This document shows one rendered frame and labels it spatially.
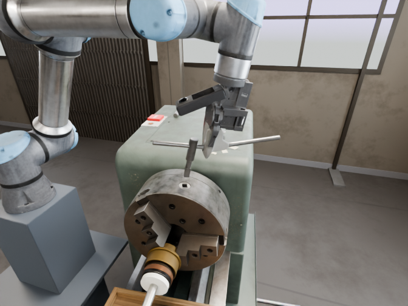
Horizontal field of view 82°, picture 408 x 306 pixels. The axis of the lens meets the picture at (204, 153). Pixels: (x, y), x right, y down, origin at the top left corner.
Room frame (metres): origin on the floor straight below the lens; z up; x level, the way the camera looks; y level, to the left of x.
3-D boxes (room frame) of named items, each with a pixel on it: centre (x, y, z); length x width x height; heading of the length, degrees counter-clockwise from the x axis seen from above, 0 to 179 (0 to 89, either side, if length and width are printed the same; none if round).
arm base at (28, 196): (0.65, 0.60, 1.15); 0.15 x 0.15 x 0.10
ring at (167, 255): (0.40, 0.11, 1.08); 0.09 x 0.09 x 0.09; 80
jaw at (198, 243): (0.46, 0.01, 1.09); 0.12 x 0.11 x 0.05; 80
